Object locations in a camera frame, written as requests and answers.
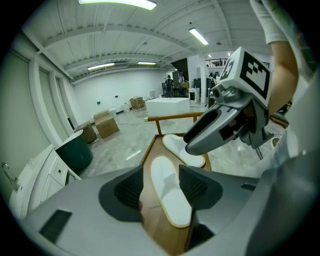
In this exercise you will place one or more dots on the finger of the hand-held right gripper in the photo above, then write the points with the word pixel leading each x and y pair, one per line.
pixel 210 140

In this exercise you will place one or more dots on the white block counter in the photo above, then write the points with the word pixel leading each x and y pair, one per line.
pixel 167 106

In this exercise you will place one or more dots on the chrome faucet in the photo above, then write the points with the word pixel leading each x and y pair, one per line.
pixel 10 178

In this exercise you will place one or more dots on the wooden serving cart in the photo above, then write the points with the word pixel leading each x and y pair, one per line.
pixel 155 232

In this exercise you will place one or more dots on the narrow grey roller blind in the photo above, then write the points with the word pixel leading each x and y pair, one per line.
pixel 62 100
pixel 46 100

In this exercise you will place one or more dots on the black staircase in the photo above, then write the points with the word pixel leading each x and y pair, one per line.
pixel 180 65

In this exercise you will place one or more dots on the tall cardboard box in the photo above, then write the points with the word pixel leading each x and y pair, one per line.
pixel 106 126

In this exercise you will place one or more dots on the white slipper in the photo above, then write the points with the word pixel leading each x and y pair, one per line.
pixel 170 200
pixel 175 143

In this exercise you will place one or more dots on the black side table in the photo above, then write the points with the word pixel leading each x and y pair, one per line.
pixel 280 121

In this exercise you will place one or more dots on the white sink cabinet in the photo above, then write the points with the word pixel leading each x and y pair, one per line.
pixel 50 180

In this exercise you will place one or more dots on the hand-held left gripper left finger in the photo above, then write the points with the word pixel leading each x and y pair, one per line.
pixel 95 225

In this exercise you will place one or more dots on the brown cardboard box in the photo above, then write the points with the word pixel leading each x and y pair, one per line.
pixel 86 132

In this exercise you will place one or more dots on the dark display cabinet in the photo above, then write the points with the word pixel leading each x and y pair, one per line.
pixel 178 80

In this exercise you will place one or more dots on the white chair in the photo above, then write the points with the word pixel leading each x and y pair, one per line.
pixel 152 94

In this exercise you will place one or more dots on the long ceiling light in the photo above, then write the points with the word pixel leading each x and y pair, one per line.
pixel 198 36
pixel 101 66
pixel 117 3
pixel 146 63

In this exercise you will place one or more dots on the wide grey roller blind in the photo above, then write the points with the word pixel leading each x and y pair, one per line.
pixel 15 112

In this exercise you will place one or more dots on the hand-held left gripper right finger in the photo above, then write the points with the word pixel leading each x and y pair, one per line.
pixel 225 197

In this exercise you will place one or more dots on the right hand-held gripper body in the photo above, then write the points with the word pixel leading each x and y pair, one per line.
pixel 252 72

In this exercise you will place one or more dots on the white bathroom fixture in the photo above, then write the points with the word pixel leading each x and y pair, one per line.
pixel 125 108
pixel 113 111

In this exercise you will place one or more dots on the person's right forearm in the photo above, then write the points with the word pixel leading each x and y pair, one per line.
pixel 285 75

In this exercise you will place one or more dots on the black mezzanine railing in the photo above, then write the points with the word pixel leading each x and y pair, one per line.
pixel 217 61

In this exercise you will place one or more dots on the dark green bathtub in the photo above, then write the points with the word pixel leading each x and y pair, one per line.
pixel 77 155

